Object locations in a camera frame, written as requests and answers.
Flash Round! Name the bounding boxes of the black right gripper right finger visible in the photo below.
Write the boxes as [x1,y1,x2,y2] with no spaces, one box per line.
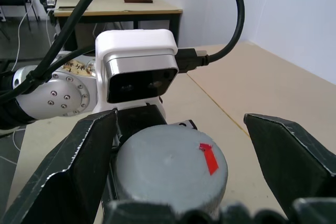
[244,113,336,220]

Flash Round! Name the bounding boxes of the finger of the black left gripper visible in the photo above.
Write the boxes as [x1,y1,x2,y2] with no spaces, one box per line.
[101,134,122,208]
[170,119,198,131]

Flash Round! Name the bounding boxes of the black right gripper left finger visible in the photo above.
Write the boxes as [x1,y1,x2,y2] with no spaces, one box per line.
[0,109,118,224]

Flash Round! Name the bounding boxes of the grey jar lid red mark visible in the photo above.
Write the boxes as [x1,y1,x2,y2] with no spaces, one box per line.
[114,125,229,220]

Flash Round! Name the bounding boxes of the beige table black legs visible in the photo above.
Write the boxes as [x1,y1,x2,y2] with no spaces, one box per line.
[54,0,184,52]

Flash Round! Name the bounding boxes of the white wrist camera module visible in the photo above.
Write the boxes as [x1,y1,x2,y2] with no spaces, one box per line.
[94,28,180,113]

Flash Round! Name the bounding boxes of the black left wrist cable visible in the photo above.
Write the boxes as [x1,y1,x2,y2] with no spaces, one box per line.
[0,0,246,104]

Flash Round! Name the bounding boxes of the white floor cable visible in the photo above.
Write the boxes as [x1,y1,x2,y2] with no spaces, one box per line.
[14,0,36,65]

